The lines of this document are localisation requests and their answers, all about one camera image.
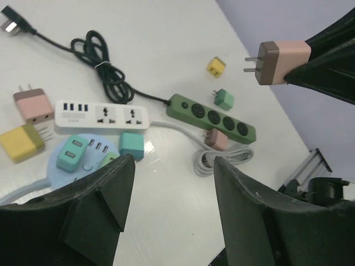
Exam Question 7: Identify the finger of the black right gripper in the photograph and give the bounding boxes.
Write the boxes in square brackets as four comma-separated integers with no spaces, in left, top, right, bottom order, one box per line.
[284,38,354,105]
[305,8,354,61]

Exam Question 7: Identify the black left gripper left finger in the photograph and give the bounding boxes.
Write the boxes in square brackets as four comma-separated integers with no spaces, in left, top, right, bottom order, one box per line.
[1,155,135,265]

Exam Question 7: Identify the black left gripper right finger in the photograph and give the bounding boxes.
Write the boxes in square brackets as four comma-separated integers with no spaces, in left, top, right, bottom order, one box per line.
[214,157,354,265]

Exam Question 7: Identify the pink brown charger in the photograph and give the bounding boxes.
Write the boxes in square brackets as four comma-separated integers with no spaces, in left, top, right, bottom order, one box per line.
[244,40,311,85]

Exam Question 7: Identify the teal charger dark base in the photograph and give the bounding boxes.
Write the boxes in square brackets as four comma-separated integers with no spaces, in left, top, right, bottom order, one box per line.
[119,132,145,161]

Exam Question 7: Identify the round blue power socket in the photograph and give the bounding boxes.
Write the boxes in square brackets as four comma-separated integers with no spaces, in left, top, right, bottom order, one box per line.
[47,134,119,190]

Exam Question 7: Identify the yellow olive charger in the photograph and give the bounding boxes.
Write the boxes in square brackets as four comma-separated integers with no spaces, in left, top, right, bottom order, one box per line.
[1,124,53,163]

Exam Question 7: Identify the small pink charger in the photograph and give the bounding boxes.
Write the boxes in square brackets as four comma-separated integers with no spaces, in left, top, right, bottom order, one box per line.
[204,129,229,151]

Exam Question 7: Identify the white USB power strip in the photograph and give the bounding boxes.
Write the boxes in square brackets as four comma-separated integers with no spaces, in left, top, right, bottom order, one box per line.
[54,100,150,135]

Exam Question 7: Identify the mint charger by green strip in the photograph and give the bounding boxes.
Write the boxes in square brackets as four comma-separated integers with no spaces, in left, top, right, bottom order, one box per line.
[213,89,235,111]

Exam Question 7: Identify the yellow charger far right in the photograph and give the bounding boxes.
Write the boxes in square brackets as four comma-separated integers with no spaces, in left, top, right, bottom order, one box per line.
[206,57,226,78]

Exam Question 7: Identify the pink charger near strip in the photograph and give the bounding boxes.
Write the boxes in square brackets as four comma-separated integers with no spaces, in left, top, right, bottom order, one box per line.
[13,84,54,125]

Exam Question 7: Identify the green power strip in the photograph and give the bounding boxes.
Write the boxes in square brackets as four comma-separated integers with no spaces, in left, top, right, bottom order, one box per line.
[166,94,257,145]

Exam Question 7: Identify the coiled blue power cord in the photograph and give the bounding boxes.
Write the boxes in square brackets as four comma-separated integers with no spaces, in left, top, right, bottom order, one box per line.
[0,177,53,207]

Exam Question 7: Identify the white coiled strip cord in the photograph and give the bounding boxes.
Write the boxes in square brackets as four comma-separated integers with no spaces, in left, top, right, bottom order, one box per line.
[149,120,255,177]

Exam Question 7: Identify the black coiled power cord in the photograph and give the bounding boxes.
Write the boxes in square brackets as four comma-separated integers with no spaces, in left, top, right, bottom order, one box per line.
[0,5,171,106]

